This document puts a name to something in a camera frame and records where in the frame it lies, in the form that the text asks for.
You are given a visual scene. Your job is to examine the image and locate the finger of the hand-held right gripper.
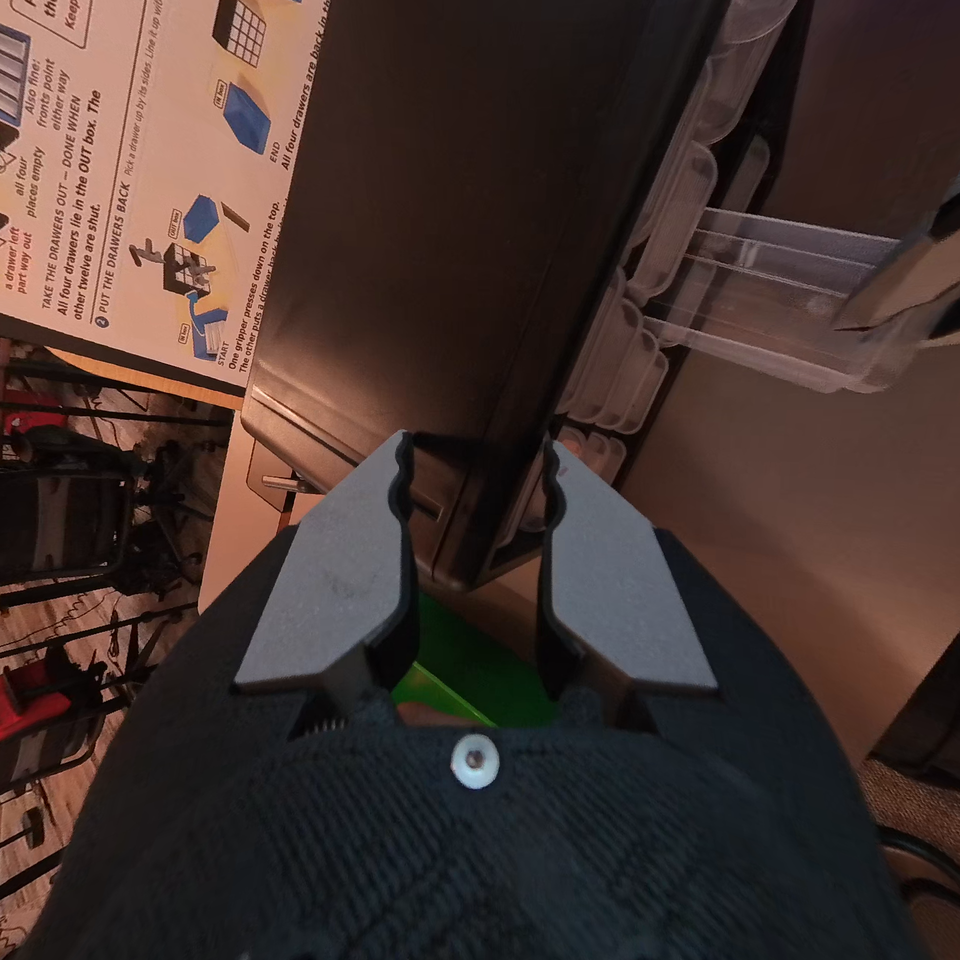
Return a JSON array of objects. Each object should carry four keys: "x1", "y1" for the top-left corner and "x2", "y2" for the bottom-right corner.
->
[{"x1": 832, "y1": 213, "x2": 960, "y2": 350}]

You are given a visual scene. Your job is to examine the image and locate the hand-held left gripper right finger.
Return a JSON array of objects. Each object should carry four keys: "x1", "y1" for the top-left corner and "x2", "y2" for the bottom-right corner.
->
[{"x1": 534, "y1": 438, "x2": 721, "y2": 714}]

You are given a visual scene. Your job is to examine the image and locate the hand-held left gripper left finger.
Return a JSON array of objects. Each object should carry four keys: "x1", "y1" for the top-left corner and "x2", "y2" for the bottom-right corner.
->
[{"x1": 231, "y1": 429, "x2": 421, "y2": 699}]

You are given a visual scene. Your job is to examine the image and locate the clear plastic drawer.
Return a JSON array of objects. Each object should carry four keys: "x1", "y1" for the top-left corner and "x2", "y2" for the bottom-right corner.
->
[{"x1": 622, "y1": 206, "x2": 901, "y2": 395}]

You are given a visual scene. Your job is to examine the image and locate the rows of clear drawers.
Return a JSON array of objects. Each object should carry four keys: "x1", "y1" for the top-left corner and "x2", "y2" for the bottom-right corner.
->
[{"x1": 487, "y1": 0, "x2": 796, "y2": 556}]

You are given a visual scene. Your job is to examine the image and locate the black drawer cabinet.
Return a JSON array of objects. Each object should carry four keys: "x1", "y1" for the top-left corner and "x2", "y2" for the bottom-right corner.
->
[{"x1": 240, "y1": 0, "x2": 815, "y2": 594}]

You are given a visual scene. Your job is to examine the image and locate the green plastic bin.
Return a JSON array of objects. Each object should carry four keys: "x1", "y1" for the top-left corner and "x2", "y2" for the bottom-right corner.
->
[{"x1": 390, "y1": 592, "x2": 560, "y2": 729}]

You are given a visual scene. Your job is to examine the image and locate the black office chair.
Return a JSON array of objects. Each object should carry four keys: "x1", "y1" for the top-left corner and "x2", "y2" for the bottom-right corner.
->
[{"x1": 0, "y1": 465, "x2": 132, "y2": 582}]

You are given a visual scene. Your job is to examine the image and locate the red container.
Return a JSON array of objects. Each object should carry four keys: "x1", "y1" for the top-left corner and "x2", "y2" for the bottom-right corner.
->
[{"x1": 0, "y1": 660, "x2": 54, "y2": 759}]

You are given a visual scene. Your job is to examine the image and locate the printed instruction poster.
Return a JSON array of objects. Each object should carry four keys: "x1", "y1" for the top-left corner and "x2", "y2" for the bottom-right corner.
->
[{"x1": 0, "y1": 0, "x2": 335, "y2": 391}]

